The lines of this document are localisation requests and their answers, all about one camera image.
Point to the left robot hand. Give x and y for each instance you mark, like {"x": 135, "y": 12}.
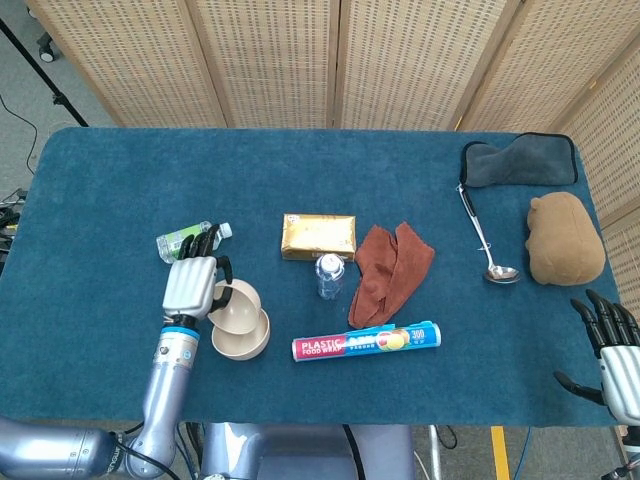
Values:
{"x": 190, "y": 287}

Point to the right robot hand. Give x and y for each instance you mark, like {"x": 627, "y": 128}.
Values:
{"x": 622, "y": 370}

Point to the beige bowl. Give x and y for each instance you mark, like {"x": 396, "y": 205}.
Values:
{"x": 245, "y": 345}
{"x": 240, "y": 305}

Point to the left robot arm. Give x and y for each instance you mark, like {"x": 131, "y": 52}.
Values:
{"x": 167, "y": 390}

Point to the green label water bottle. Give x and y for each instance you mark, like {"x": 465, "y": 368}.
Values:
{"x": 172, "y": 242}

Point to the blue table cloth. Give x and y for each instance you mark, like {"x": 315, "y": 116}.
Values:
{"x": 125, "y": 190}

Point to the gold tissue pack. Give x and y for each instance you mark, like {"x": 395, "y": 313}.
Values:
{"x": 317, "y": 235}

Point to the clear bottle white cap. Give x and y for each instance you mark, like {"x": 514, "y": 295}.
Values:
{"x": 330, "y": 280}

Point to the brown plush bear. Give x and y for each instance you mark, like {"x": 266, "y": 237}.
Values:
{"x": 565, "y": 240}

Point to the plastic food wrap roll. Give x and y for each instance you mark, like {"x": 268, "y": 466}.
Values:
{"x": 360, "y": 342}

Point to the silver robot torso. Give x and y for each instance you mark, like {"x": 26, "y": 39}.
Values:
{"x": 300, "y": 450}

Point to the brown rag cloth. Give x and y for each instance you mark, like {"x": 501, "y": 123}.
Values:
{"x": 395, "y": 270}

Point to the grey folded towel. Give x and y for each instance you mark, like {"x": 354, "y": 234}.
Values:
{"x": 520, "y": 162}

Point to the black tripod stand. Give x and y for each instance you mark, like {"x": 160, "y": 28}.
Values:
{"x": 45, "y": 75}

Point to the caster wheel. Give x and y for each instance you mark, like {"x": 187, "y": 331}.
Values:
{"x": 48, "y": 52}

